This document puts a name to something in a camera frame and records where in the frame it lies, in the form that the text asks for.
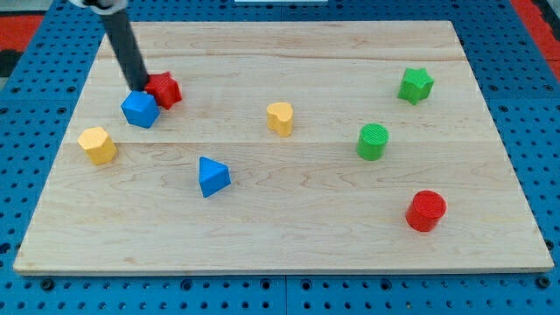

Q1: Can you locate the white rod mount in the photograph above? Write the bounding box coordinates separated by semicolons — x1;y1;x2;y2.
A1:
69;0;128;15

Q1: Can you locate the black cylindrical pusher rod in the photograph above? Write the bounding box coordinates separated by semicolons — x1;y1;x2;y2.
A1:
101;5;149;91

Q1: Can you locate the red star block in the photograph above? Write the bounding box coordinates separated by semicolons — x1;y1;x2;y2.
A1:
144;72;182;110

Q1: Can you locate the yellow heart block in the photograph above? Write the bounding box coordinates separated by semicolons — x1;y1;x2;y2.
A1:
266;101;293;137

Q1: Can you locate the green star block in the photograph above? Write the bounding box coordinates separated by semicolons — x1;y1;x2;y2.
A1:
397;67;435;105

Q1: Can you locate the blue cube block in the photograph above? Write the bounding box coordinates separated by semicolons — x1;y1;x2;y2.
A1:
121;91;160;129

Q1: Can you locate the yellow hexagon block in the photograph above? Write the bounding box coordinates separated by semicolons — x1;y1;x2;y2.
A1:
78;127;117;165

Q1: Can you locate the blue triangle block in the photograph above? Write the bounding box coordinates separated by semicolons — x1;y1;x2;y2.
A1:
199;157;231;198

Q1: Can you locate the wooden board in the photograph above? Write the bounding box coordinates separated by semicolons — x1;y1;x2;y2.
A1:
13;21;554;276

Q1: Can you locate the green cylinder block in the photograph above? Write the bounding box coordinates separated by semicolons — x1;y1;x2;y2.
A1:
356;123;389;161

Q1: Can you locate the red cylinder block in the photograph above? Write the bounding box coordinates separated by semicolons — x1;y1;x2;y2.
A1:
405;190;447;232

